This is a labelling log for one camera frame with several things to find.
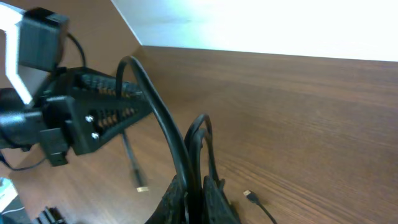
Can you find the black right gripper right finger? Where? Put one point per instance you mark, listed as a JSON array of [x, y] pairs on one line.
[[217, 209]]

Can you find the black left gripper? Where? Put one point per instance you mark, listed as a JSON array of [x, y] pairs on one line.
[[77, 117]]

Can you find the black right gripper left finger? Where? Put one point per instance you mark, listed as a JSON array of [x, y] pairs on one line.
[[172, 206]]

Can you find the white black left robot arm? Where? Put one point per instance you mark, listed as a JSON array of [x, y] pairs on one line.
[[21, 124]]

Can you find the dark objects at table edge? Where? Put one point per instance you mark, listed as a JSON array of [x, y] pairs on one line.
[[13, 211]]

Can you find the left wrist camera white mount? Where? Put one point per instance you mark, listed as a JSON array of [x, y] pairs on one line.
[[34, 47]]

